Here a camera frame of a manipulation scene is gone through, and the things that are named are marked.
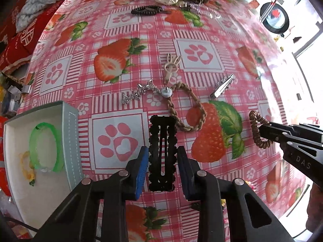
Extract yellow flower hair tie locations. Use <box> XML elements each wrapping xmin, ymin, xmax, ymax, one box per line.
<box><xmin>19</xmin><ymin>151</ymin><xmax>37</xmax><ymax>187</ymax></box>

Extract silver rhinestone hair clip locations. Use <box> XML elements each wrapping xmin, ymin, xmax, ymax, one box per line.
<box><xmin>210</xmin><ymin>74</ymin><xmax>235</xmax><ymax>100</ymax></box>

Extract black lace snap clips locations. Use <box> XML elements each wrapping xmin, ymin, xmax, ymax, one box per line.
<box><xmin>148</xmin><ymin>115</ymin><xmax>177</xmax><ymax>192</ymax></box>

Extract beige rabbit hair clip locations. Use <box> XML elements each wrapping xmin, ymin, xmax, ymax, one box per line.
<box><xmin>163</xmin><ymin>53</ymin><xmax>182</xmax><ymax>85</ymax></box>

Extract round black mirror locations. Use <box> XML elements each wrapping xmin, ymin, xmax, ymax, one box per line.
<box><xmin>260</xmin><ymin>0</ymin><xmax>290</xmax><ymax>35</ymax></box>

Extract brown braided hair band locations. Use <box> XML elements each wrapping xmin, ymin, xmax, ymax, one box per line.
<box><xmin>163</xmin><ymin>82</ymin><xmax>207</xmax><ymax>132</ymax></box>

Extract white grey jewelry box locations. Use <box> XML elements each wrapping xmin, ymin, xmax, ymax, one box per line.
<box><xmin>3</xmin><ymin>101</ymin><xmax>84</xmax><ymax>228</ymax></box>

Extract green plastic bangle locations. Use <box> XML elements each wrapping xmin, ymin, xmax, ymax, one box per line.
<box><xmin>29</xmin><ymin>122</ymin><xmax>64</xmax><ymax>173</ymax></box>

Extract brown spiral hair tie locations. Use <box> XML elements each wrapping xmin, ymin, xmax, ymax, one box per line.
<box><xmin>248</xmin><ymin>110</ymin><xmax>274</xmax><ymax>149</ymax></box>

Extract silver crystal chain with button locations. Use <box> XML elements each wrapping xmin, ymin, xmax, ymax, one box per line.
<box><xmin>121</xmin><ymin>80</ymin><xmax>174</xmax><ymax>105</ymax></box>

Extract clear bead necklace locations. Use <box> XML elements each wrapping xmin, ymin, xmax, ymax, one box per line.
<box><xmin>179</xmin><ymin>0</ymin><xmax>223</xmax><ymax>21</ymax></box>

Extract red printed fabric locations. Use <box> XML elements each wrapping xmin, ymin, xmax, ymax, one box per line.
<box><xmin>1</xmin><ymin>0</ymin><xmax>67</xmax><ymax>74</ymax></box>

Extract pink strawberry checked tablecloth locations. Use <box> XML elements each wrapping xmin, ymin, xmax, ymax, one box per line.
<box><xmin>22</xmin><ymin>0</ymin><xmax>305</xmax><ymax>216</ymax></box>

